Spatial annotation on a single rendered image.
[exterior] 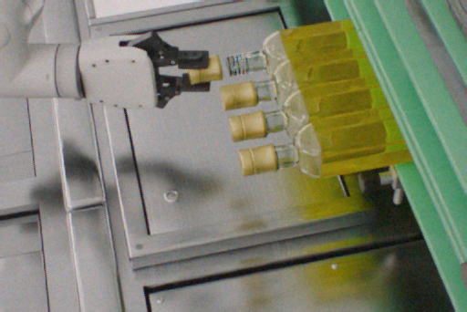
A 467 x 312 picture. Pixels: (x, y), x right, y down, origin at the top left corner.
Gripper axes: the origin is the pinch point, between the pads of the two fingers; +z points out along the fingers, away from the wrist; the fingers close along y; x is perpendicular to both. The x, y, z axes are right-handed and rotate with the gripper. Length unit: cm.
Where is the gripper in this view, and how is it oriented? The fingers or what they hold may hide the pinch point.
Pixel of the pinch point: (194, 71)
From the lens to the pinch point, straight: 133.7
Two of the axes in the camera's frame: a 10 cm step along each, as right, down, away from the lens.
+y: -0.4, -6.6, -7.5
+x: 0.5, -7.5, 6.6
